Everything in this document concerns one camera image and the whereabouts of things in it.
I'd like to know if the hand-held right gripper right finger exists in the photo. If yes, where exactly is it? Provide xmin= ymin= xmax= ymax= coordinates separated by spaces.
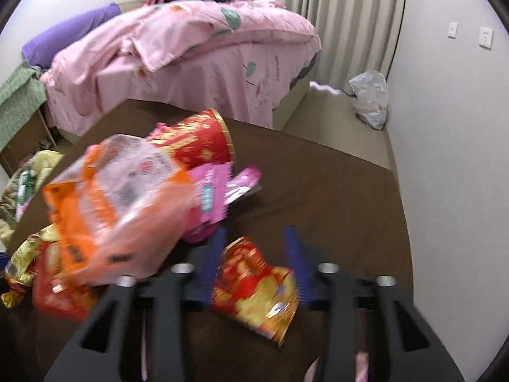
xmin=283 ymin=226 xmax=466 ymax=382

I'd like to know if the red chip packet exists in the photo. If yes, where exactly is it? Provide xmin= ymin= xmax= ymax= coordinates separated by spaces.
xmin=32 ymin=241 xmax=98 ymax=323

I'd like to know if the beige striped curtain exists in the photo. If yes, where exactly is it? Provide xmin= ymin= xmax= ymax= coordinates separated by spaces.
xmin=161 ymin=0 xmax=408 ymax=92

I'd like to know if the white plastic bag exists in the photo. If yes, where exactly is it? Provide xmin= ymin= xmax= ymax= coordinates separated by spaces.
xmin=349 ymin=70 xmax=389 ymax=130

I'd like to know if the red gold snack packet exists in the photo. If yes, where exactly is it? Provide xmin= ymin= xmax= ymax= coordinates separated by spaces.
xmin=210 ymin=236 xmax=300 ymax=347

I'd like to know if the red paper cup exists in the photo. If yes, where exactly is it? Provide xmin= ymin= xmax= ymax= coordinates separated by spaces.
xmin=153 ymin=108 xmax=236 ymax=168

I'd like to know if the purple pillow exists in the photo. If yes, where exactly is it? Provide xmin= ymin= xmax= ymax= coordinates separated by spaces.
xmin=21 ymin=3 xmax=122 ymax=68

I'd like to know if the pink snack wrapper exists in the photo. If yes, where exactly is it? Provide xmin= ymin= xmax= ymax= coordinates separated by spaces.
xmin=181 ymin=162 xmax=233 ymax=244

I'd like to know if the orange clear snack bag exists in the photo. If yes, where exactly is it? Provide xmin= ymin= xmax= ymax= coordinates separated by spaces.
xmin=42 ymin=133 xmax=199 ymax=287

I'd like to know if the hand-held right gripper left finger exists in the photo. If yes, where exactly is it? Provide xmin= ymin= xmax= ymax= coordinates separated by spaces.
xmin=44 ymin=227 xmax=229 ymax=382

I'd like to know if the wooden nightstand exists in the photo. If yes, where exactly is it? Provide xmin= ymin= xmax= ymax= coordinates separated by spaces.
xmin=0 ymin=103 xmax=58 ymax=176

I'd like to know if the beige bed frame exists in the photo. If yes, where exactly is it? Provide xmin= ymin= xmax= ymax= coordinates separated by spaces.
xmin=272 ymin=74 xmax=315 ymax=130

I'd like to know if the green checkered cloth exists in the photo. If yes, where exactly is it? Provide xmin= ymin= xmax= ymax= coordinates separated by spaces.
xmin=0 ymin=64 xmax=48 ymax=152

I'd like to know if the pink caterpillar toy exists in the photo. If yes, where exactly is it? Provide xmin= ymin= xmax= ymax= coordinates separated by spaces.
xmin=145 ymin=123 xmax=172 ymax=144

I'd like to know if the yellow foil wrapper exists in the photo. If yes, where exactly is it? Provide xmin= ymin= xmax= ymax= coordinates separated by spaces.
xmin=0 ymin=223 xmax=60 ymax=309

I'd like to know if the glossy pink wrapper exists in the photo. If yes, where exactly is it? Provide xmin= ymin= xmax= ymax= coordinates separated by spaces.
xmin=225 ymin=166 xmax=263 ymax=205

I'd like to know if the pink floral quilt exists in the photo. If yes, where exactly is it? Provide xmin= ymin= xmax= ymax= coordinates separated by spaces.
xmin=40 ymin=0 xmax=323 ymax=136

